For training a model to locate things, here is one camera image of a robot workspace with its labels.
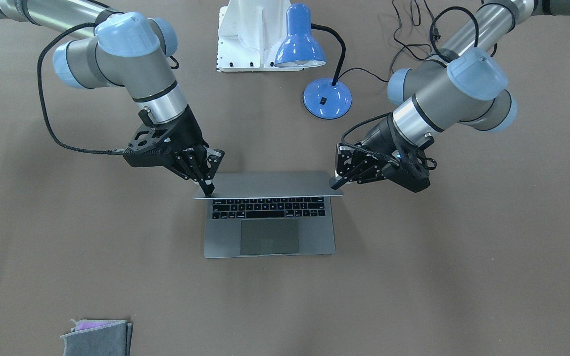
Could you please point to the grey laptop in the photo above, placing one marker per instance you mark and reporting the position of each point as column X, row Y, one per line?
column 268, row 214

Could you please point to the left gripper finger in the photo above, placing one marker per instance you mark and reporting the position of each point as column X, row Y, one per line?
column 348, row 160
column 361, row 173

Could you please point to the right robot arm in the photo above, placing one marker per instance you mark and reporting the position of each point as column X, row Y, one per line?
column 99, row 46

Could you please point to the folded grey cloth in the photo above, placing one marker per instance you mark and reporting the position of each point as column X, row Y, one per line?
column 98, row 338

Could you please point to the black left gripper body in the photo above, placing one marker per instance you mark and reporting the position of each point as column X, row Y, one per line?
column 377, row 139

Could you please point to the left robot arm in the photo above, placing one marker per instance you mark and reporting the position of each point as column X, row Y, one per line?
column 458, row 83

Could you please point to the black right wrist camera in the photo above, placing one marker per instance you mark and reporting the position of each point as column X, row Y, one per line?
column 152, row 146

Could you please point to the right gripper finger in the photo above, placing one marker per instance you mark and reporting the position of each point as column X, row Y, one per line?
column 200, row 172
column 214, row 157

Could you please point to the blue desk lamp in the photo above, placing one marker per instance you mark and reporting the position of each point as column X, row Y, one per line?
column 325, row 98

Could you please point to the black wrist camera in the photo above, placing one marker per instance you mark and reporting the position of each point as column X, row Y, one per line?
column 152, row 146
column 410, row 168

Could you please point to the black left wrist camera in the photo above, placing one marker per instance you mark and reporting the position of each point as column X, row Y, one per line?
column 410, row 168

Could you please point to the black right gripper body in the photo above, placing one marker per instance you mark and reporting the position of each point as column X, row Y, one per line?
column 189, row 132

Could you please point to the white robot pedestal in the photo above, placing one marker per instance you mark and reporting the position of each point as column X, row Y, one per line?
column 250, row 34

